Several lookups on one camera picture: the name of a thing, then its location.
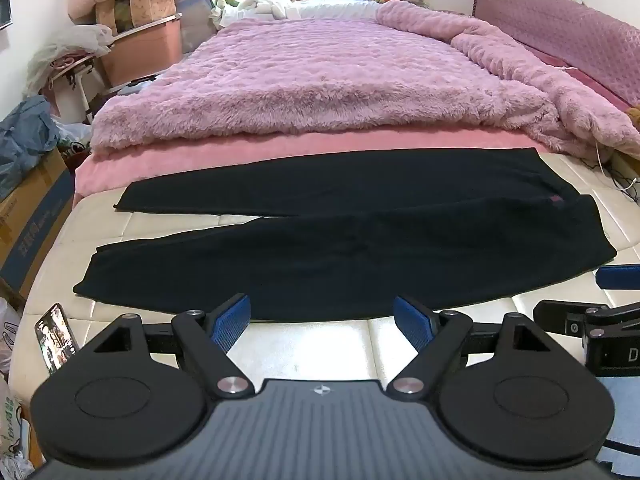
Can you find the blue plastic bag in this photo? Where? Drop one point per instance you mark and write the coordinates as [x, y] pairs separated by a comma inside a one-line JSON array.
[[25, 135]]

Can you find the white pillow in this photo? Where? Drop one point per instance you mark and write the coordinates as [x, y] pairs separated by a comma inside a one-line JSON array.
[[335, 8]]

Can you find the white printed plastic bag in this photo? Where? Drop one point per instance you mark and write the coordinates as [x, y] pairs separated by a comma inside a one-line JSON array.
[[10, 410]]

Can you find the cardboard box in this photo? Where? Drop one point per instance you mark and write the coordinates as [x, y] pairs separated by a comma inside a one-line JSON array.
[[35, 225]]

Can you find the white crumpled cloth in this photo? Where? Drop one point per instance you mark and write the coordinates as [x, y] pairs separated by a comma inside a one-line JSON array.
[[260, 5]]

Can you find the pink storage box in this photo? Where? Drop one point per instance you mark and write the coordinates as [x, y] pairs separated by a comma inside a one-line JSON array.
[[145, 52]]

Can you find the purple headboard cover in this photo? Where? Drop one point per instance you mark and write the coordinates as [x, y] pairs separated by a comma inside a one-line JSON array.
[[560, 25]]

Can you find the black pants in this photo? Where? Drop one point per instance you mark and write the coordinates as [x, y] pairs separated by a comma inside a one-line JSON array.
[[350, 260]]

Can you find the blue quilted bag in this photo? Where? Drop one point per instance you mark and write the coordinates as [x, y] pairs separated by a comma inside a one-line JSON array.
[[197, 15]]

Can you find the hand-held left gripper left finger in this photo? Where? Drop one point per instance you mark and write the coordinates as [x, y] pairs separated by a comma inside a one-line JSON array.
[[231, 321]]

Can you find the pale blue cloth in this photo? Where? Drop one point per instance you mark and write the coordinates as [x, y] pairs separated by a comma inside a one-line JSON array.
[[620, 410]]

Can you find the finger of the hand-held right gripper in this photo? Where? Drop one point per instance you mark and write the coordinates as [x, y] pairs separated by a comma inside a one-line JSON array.
[[619, 277], [562, 319]]

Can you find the fluffy purple blanket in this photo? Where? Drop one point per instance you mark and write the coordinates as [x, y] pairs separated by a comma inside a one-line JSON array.
[[325, 85]]

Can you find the brown patterned bag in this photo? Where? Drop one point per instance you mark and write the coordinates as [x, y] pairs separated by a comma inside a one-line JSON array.
[[140, 2]]

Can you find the smartphone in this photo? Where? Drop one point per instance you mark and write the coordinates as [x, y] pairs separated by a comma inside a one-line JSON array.
[[55, 340]]

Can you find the pink fleece blanket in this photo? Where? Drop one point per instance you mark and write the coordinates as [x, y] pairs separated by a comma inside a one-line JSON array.
[[200, 160]]

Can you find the cream leather bed mattress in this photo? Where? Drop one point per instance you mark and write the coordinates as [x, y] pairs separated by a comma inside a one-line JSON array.
[[320, 350]]

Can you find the cartoon print bag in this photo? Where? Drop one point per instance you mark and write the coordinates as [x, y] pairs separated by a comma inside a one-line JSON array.
[[75, 145]]

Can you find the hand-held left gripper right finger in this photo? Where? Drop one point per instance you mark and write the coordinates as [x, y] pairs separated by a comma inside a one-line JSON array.
[[413, 318]]

